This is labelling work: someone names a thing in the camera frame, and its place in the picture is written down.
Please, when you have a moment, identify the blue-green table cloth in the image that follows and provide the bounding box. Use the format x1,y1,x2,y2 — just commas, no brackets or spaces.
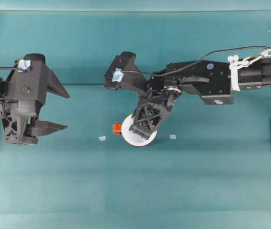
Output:
0,9,271,229

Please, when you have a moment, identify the black cup holder red handle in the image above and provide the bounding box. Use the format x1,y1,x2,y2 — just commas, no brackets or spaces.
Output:
112,122,150,148

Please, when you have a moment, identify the blue-green backdrop sheet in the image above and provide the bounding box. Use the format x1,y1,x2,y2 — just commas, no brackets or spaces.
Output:
0,0,271,12

